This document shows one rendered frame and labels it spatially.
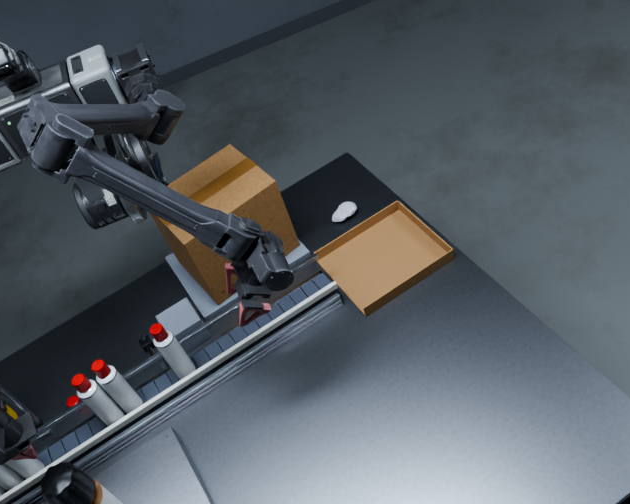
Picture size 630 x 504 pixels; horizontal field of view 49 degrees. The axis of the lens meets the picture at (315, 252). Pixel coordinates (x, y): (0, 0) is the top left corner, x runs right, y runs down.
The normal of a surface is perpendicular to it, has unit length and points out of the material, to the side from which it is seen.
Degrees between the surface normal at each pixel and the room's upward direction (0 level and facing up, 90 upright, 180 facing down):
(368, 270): 0
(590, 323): 0
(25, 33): 90
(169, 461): 0
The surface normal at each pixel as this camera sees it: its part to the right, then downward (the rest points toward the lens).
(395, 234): -0.23, -0.64
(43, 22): 0.34, 0.66
